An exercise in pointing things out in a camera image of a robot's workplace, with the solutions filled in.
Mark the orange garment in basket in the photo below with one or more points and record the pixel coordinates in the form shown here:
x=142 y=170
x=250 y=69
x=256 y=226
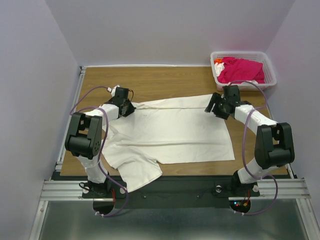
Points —
x=217 y=60

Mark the aluminium right table rail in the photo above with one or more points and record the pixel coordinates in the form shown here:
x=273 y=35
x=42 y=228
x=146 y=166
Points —
x=283 y=106

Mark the aluminium left table rail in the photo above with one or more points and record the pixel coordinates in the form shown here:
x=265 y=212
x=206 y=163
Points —
x=66 y=165

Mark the magenta t shirt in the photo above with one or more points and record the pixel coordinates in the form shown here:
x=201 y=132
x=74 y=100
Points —
x=241 y=69

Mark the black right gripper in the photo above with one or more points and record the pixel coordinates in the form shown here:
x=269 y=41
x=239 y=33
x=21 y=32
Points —
x=216 y=98

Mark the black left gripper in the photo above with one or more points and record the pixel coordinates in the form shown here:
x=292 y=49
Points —
x=131 y=109

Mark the aluminium table rail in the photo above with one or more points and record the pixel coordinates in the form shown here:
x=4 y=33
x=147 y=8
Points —
x=283 y=106
x=66 y=165

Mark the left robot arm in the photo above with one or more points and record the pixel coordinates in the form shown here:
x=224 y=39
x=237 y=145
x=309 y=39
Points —
x=87 y=133

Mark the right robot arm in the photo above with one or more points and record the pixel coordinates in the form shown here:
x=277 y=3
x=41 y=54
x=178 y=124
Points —
x=274 y=145

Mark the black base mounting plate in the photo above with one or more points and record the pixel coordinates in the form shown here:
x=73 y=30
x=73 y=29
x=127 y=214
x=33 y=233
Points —
x=168 y=192

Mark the white garment in basket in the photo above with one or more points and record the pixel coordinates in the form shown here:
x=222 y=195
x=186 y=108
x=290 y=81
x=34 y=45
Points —
x=218 y=68

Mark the white plastic laundry basket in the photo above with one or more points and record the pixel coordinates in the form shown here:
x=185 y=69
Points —
x=270 y=77

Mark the white t shirt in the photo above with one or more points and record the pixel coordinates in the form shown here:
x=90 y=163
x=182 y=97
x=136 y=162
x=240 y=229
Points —
x=166 y=131

